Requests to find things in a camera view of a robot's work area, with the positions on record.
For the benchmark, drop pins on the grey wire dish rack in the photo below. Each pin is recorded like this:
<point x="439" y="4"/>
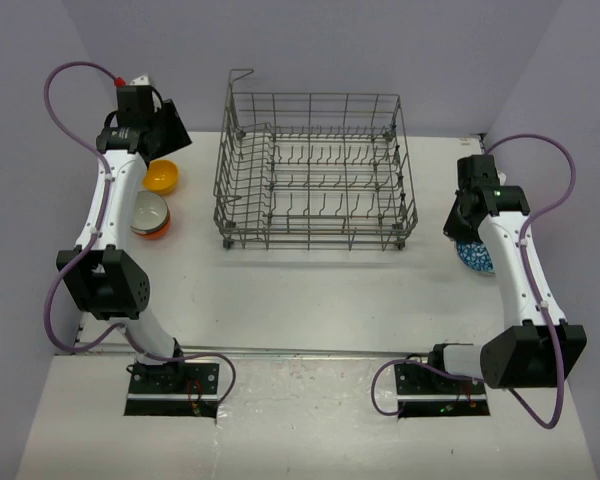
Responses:
<point x="312" y="171"/>

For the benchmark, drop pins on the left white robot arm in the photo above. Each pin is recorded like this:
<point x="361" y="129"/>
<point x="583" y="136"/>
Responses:
<point x="99" y="273"/>

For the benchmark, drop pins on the yellow bowl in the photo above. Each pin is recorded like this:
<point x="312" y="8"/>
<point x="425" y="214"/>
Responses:
<point x="162" y="177"/>

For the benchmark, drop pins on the teal white bowl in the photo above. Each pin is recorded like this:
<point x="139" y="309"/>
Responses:
<point x="150" y="212"/>

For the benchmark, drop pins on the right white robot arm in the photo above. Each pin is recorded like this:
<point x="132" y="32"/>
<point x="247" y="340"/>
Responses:
<point x="537" y="346"/>

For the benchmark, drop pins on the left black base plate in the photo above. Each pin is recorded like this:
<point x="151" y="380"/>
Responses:
<point x="174" y="381"/>

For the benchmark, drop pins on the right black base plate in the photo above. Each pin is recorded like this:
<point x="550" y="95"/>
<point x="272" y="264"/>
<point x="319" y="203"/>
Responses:
<point x="415" y="380"/>

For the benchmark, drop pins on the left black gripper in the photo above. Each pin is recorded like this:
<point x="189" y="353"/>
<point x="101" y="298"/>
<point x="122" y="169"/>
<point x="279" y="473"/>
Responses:
<point x="178" y="137"/>

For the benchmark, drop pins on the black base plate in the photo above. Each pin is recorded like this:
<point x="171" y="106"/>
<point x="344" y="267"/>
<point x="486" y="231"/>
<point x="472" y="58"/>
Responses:
<point x="174" y="381"/>
<point x="415" y="380"/>

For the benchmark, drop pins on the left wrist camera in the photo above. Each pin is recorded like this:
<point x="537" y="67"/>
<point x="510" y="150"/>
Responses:
<point x="143" y="80"/>

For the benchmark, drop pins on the orange white bowl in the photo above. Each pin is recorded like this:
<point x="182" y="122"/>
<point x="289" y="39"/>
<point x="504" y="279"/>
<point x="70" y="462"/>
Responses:
<point x="154" y="235"/>

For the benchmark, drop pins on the red patterned white bowl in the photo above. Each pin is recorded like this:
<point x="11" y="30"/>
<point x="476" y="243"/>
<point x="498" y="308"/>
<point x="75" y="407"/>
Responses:
<point x="475" y="256"/>

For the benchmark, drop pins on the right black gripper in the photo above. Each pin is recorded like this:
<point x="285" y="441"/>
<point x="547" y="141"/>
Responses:
<point x="454" y="230"/>

